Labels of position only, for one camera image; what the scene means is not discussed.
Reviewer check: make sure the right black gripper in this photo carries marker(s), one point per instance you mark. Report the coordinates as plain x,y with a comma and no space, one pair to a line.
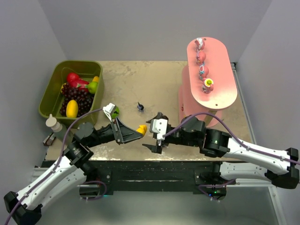
170,139

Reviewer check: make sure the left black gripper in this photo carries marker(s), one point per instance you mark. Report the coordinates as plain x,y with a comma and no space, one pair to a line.
116,131

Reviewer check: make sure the yellow duck figurine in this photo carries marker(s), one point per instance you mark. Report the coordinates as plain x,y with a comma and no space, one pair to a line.
142,129

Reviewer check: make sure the pink figurine with yellow hat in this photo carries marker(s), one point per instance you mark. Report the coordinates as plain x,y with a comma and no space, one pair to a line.
207,85

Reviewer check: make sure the pink figurine with blue glasses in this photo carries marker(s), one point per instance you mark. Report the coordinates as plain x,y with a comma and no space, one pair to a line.
203,72

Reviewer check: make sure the pink pig figurine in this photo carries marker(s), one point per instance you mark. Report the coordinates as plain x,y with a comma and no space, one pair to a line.
200,57

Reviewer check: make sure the red white figurine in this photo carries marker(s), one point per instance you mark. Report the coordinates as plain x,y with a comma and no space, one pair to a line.
200,44

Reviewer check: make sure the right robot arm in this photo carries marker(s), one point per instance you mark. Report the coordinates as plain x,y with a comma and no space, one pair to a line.
255,162

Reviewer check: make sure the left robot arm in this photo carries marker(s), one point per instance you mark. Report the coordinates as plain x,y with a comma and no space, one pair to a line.
70,169

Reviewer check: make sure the pink tiered shelf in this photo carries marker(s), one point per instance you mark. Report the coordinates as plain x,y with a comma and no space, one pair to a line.
190,93

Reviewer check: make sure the green watermelon ball toy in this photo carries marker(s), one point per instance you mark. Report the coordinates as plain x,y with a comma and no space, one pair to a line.
115,113

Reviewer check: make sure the purple black-eared figurine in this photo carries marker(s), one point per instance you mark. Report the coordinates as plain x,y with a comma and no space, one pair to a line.
140,107

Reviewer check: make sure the dark grape bunch toy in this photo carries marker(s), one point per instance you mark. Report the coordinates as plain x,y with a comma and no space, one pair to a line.
83,98

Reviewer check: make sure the green apple toy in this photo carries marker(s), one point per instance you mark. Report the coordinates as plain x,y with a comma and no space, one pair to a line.
92,87

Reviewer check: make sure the grey green bottle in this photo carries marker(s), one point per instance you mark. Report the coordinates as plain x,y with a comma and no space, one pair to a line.
60,133

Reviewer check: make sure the yellow pepper toy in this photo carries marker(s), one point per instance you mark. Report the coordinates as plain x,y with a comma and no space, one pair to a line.
95,79

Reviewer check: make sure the beige suction hook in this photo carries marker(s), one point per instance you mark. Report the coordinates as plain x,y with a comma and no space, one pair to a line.
52,123

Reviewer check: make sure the red dragon fruit toy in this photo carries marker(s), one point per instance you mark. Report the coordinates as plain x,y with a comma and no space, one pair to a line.
76,82

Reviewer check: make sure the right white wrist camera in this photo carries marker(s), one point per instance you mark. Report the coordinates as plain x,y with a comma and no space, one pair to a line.
159,127

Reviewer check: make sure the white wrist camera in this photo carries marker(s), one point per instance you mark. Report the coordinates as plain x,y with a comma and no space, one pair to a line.
109,110
159,127

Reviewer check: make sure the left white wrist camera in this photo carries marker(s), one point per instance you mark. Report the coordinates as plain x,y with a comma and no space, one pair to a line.
109,110

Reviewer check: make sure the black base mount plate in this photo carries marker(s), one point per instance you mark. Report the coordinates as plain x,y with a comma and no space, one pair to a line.
197,177

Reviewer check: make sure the aluminium frame rail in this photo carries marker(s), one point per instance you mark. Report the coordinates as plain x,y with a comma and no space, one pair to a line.
240,182

